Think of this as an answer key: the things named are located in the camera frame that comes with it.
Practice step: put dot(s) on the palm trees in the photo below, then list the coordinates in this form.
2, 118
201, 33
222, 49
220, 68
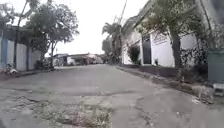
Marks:
112, 41

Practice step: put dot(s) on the bush by gate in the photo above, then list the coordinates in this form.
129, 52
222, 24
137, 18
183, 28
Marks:
134, 54

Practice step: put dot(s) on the grey concrete road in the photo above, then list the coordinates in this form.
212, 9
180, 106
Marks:
100, 86

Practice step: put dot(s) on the low buildings at road end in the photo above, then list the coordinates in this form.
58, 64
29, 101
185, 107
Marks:
76, 59

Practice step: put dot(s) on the white walled house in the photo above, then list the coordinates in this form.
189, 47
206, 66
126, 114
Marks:
163, 46

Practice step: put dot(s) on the raised kerb verge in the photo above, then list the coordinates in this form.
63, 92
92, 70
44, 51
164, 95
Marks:
173, 80

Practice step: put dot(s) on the large leafy tree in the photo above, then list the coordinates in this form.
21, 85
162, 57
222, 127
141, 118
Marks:
53, 26

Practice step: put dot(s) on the green bin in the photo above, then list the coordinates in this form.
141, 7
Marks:
216, 66

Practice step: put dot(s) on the tree by white wall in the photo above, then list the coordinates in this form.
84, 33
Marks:
173, 23

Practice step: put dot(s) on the pale blue fence wall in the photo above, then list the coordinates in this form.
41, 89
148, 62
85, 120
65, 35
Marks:
16, 55

